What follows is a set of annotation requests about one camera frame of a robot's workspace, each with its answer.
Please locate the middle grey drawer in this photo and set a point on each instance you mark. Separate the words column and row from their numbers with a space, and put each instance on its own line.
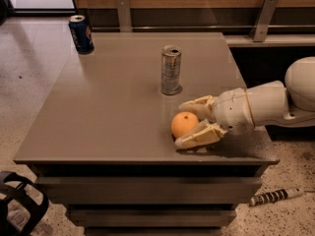
column 151, row 217

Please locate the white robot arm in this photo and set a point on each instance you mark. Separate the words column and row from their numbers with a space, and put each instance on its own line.
column 290, row 103

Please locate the top grey drawer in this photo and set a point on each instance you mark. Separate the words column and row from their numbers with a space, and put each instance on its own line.
column 149, row 190

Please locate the grey drawer cabinet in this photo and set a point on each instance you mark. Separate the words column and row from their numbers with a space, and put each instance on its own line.
column 107, row 117

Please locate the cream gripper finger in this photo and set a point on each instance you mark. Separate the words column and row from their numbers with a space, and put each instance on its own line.
column 202, row 107
column 203, row 134

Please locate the grey drawer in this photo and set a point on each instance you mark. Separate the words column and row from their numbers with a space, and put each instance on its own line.
column 149, row 190
column 151, row 217

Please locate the right metal bracket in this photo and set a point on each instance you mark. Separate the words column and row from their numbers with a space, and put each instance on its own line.
column 260, row 29

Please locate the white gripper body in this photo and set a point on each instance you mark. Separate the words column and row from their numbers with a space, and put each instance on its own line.
column 231, row 109

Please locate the blue pepsi can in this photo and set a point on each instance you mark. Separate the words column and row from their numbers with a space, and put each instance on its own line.
column 81, row 34

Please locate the orange fruit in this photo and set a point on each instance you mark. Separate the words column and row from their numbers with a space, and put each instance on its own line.
column 182, row 123

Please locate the black chair frame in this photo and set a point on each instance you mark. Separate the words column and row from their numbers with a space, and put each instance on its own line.
column 19, row 213

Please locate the silver energy drink can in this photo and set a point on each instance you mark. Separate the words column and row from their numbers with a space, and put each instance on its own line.
column 170, row 69

